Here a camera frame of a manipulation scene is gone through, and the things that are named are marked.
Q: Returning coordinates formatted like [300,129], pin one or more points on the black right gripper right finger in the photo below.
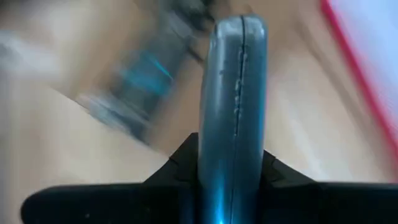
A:
[253,93]

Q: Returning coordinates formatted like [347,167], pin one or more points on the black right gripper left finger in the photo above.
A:
[220,124]

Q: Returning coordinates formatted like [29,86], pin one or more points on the black printed packing tape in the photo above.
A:
[140,81]

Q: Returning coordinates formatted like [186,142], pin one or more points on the brown cardboard shipping box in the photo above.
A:
[77,140]

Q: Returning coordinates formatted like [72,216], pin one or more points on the white pouch with pink edges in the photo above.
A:
[373,46]

